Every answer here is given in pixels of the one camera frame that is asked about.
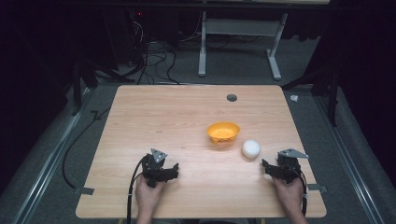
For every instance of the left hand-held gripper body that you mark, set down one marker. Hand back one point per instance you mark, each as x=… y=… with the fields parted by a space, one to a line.
x=154 y=166

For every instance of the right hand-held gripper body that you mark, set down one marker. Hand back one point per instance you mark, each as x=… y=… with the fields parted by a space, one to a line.
x=288 y=166

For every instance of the white round ball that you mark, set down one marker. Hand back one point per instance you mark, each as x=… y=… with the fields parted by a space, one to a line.
x=251 y=148

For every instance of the orange plastic bowl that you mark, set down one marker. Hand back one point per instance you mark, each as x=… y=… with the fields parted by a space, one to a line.
x=223 y=131

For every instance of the person's right hand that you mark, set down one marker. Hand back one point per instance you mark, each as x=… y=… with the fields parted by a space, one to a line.
x=289 y=194

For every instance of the person's left hand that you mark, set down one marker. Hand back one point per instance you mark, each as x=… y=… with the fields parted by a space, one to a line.
x=148 y=194

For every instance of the small white crumpled scrap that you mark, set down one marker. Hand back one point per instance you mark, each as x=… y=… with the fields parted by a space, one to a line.
x=294 y=98

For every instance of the grey table grommet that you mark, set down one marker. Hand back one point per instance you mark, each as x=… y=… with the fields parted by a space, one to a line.
x=231 y=97

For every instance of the black metal stand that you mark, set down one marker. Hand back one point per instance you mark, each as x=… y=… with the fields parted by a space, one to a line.
x=90 y=73
x=323 y=84

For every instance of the aluminium floor rail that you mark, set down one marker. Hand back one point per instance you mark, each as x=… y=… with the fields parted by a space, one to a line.
x=46 y=168
x=348 y=168

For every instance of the white metal desk frame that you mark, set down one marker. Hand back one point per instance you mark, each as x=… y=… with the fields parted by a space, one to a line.
x=239 y=28

